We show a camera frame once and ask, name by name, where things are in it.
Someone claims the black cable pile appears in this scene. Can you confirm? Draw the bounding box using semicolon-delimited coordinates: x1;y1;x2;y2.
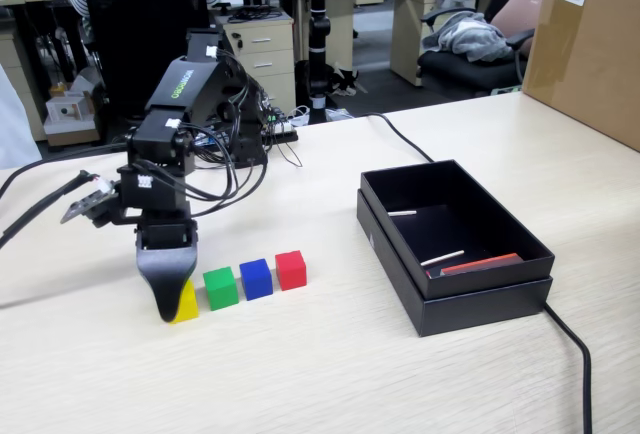
227;3;284;24

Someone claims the yellow wooden wedge block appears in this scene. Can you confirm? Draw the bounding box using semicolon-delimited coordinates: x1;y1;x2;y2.
168;278;201;326

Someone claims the red wooden cube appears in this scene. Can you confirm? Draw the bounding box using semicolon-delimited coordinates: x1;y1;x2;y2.
274;250;307;292

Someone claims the black cylindrical pole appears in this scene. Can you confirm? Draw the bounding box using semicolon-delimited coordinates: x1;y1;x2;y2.
305;0;332;125

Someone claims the braided black camera cable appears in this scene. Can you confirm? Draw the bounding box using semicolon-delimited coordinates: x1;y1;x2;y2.
0;169;111;251

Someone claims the beige side cabinet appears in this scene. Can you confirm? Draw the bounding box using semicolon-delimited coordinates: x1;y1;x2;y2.
391;0;481;88

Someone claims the small white and brown box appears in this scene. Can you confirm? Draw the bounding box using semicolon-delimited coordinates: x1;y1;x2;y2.
43;92;101;148

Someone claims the long white stick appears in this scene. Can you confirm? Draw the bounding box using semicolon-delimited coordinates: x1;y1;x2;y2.
419;249;466;267

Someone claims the blue wooden cube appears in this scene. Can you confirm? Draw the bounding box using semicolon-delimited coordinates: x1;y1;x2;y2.
239;258;274;302

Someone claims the robot controller board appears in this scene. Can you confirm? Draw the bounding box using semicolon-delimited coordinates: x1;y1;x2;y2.
257;96;300;144

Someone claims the grey clothing pile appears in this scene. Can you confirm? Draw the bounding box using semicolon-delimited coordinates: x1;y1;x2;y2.
422;10;516;64

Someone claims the white garment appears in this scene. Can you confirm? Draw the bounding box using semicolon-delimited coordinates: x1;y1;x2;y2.
0;63;44;170

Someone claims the thick black cable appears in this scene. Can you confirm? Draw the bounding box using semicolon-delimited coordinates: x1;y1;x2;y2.
367;112;594;434

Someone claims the office chair with pink backrest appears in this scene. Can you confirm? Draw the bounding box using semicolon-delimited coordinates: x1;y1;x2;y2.
417;0;544;95

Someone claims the black cardboard box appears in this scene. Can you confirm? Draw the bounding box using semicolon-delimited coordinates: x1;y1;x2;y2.
359;158;557;300

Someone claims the beige drawer cabinet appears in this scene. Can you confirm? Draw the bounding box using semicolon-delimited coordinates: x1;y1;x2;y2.
214;6;297;115

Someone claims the flat red block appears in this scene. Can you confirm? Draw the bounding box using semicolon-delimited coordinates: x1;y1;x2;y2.
426;252;524;279

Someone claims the green wooden cube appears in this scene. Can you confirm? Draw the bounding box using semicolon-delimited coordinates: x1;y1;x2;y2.
202;266;239;312

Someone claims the large brown cardboard box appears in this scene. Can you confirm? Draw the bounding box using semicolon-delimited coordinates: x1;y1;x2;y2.
521;0;640;153

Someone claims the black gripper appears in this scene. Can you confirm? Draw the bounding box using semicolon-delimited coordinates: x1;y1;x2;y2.
133;208;199;325

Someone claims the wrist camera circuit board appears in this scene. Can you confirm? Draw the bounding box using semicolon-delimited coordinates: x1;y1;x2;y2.
59;187;121;228

